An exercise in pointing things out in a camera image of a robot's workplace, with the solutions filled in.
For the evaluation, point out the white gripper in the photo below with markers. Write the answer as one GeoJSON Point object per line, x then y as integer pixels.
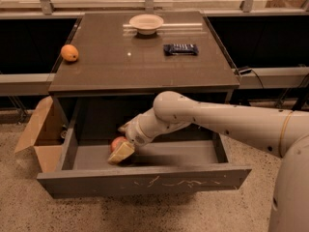
{"type": "Point", "coordinates": [134, 133]}

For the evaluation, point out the red apple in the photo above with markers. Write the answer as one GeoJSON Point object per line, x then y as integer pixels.
{"type": "Point", "coordinates": [115, 143]}

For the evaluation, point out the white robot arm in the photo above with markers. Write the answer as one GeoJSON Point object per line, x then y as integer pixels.
{"type": "Point", "coordinates": [284, 133]}

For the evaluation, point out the open grey top drawer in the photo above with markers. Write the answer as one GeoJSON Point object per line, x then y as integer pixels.
{"type": "Point", "coordinates": [188, 160]}

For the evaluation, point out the dark grey cabinet counter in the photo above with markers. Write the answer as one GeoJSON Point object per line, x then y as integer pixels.
{"type": "Point", "coordinates": [115, 60]}

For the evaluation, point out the brown cardboard box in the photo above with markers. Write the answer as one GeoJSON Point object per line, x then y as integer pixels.
{"type": "Point", "coordinates": [42, 134]}

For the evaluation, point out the orange fruit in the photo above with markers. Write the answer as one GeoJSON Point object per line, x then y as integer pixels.
{"type": "Point", "coordinates": [69, 52]}

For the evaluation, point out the white bowl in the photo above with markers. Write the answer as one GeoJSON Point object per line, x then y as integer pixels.
{"type": "Point", "coordinates": [146, 24]}

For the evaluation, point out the grey window ledge rail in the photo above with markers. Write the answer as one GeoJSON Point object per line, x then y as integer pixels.
{"type": "Point", "coordinates": [37, 84]}

